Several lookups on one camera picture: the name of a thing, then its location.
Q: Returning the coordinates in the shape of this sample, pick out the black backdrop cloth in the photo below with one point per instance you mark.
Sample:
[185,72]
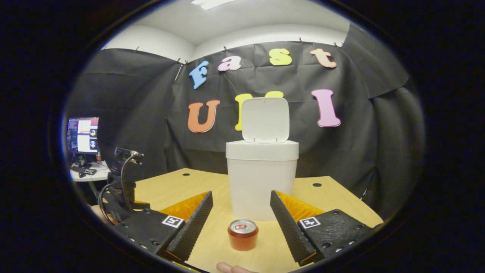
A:
[360,151]

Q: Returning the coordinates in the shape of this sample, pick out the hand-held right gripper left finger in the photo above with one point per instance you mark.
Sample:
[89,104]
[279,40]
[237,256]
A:
[193,227]

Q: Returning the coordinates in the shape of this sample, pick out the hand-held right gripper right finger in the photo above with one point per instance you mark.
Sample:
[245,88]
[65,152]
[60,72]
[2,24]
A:
[288,227]

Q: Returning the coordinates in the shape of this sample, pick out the rectangular ceiling light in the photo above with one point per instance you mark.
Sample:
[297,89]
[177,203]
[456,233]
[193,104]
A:
[212,3]

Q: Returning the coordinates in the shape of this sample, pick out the white side table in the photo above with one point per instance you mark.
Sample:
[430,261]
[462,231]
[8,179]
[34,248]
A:
[98,176]

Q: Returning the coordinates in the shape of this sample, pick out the computer monitor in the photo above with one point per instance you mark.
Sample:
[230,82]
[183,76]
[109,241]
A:
[83,134]

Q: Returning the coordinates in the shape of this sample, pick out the white desktop garbage bin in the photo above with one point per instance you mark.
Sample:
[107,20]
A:
[261,178]

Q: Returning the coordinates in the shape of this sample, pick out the wooden desktop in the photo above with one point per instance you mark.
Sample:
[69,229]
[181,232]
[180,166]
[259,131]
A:
[197,185]

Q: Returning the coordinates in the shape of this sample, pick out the red pop can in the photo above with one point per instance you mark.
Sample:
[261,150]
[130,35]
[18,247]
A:
[243,237]

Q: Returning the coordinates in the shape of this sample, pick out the small black keyboard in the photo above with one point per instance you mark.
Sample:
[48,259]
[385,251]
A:
[85,170]

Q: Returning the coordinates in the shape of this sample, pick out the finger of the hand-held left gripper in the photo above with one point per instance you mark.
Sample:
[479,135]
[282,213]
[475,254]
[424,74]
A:
[142,207]

